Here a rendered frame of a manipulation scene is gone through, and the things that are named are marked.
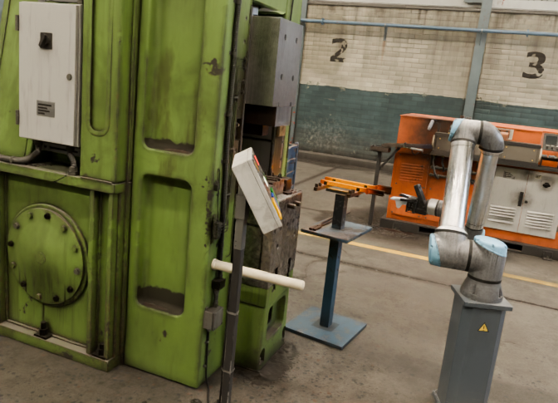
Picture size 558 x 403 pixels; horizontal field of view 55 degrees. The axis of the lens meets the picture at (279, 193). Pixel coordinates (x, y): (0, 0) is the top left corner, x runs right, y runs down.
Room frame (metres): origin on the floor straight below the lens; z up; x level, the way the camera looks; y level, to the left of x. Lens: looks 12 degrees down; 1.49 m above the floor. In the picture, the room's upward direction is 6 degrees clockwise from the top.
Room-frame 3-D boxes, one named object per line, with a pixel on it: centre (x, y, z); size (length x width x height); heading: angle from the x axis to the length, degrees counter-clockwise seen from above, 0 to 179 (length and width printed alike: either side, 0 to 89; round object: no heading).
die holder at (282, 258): (2.77, 0.20, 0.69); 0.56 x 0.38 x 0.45; 69
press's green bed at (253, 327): (2.77, 0.20, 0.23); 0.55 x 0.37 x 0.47; 69
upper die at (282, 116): (2.71, 0.21, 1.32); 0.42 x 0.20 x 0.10; 69
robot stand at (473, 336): (2.36, -0.99, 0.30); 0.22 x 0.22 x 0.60; 89
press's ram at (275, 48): (2.75, 0.20, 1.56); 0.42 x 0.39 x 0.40; 69
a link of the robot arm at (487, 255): (2.37, -0.98, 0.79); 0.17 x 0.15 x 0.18; 76
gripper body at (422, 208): (2.88, -0.77, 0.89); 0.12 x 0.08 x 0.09; 60
